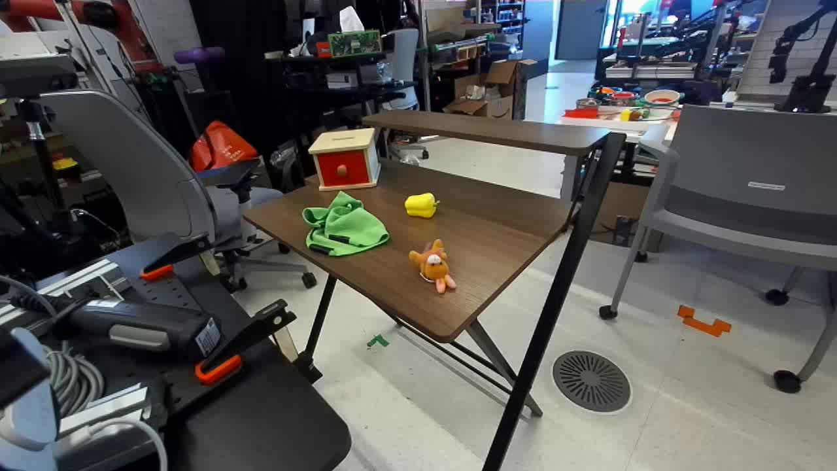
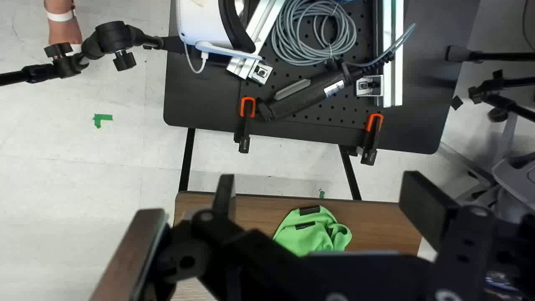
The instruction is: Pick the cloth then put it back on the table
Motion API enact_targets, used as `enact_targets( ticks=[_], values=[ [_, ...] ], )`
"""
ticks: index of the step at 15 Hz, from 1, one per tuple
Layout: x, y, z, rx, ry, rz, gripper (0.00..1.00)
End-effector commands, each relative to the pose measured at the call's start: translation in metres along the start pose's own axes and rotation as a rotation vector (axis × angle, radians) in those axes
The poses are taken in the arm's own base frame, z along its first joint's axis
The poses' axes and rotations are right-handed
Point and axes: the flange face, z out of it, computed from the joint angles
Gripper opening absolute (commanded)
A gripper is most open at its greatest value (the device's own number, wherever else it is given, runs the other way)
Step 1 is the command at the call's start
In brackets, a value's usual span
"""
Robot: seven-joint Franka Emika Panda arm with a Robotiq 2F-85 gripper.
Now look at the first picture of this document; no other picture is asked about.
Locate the green cloth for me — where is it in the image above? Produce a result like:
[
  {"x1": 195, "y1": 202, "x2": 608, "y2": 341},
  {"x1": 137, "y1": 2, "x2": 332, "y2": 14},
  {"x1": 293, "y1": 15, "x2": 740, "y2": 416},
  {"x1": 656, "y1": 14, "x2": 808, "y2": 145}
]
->
[{"x1": 301, "y1": 192, "x2": 390, "y2": 259}]

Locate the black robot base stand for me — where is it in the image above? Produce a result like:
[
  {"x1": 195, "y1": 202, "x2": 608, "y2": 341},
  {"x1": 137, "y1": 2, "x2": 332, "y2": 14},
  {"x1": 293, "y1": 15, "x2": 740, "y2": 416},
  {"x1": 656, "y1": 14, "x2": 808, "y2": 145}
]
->
[{"x1": 69, "y1": 252, "x2": 352, "y2": 471}]

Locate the orange plush toy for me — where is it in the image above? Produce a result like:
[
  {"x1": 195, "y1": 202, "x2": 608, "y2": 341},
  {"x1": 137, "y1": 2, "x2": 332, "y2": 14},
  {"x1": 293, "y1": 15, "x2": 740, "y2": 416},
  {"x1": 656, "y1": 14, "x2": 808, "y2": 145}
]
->
[{"x1": 408, "y1": 239, "x2": 458, "y2": 295}]

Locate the brown two-tier table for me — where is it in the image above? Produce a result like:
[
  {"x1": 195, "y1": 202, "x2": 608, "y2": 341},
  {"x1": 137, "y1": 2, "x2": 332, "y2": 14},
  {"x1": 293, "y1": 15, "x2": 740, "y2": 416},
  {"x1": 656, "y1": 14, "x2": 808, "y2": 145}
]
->
[{"x1": 247, "y1": 111, "x2": 625, "y2": 471}]

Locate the wooden box with red drawer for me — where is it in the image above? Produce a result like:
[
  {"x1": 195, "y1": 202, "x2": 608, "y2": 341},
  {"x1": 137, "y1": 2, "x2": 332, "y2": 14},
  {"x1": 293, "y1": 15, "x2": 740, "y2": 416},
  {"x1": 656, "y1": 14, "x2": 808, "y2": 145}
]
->
[{"x1": 308, "y1": 129, "x2": 380, "y2": 192}]

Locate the cardboard box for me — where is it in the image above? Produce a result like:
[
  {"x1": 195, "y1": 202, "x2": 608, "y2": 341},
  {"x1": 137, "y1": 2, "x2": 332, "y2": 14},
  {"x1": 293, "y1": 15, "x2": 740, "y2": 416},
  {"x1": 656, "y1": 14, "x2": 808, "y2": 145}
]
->
[{"x1": 445, "y1": 60, "x2": 520, "y2": 120}]

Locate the green tissue box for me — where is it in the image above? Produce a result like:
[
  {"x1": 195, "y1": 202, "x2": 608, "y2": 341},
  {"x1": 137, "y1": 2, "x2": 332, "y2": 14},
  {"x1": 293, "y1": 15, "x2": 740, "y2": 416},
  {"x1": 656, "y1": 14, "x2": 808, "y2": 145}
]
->
[{"x1": 328, "y1": 28, "x2": 383, "y2": 58}]

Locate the orange bag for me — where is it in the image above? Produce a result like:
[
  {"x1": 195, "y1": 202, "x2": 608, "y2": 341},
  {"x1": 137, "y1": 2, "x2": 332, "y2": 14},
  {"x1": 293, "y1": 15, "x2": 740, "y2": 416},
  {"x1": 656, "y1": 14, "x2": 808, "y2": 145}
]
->
[{"x1": 189, "y1": 120, "x2": 260, "y2": 173}]

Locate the round floor drain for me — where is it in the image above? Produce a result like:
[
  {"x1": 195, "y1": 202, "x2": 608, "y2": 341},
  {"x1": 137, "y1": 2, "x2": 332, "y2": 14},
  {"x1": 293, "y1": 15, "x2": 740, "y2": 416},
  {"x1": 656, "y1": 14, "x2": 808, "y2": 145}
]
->
[{"x1": 553, "y1": 350, "x2": 632, "y2": 414}]

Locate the grey office chair left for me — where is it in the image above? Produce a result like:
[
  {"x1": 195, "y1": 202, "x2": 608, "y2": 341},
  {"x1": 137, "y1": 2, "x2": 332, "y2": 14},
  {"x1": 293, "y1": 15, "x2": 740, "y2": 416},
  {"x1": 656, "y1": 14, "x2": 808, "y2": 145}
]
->
[{"x1": 38, "y1": 90, "x2": 280, "y2": 291}]

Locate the background table with toys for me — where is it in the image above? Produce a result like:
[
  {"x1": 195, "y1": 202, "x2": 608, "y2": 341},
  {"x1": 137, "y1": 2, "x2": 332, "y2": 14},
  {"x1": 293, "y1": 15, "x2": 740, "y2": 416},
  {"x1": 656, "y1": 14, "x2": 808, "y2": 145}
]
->
[{"x1": 564, "y1": 87, "x2": 684, "y2": 138}]

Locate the orange floor tape marker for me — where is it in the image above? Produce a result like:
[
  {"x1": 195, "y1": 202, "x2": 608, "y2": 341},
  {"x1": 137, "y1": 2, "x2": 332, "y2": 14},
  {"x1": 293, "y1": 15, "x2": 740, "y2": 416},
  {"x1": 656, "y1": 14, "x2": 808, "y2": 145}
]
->
[{"x1": 679, "y1": 303, "x2": 732, "y2": 337}]

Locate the grey chair right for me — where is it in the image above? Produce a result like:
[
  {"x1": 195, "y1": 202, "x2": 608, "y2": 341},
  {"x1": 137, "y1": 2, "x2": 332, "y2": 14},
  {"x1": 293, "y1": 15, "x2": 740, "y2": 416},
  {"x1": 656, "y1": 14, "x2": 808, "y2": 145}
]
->
[{"x1": 599, "y1": 105, "x2": 837, "y2": 392}]

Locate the black clamp orange handle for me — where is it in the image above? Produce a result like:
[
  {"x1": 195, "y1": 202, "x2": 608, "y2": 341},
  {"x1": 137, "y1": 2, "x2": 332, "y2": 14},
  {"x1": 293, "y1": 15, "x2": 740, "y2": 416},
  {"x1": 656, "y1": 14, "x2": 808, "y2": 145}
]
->
[{"x1": 195, "y1": 300, "x2": 297, "y2": 387}]

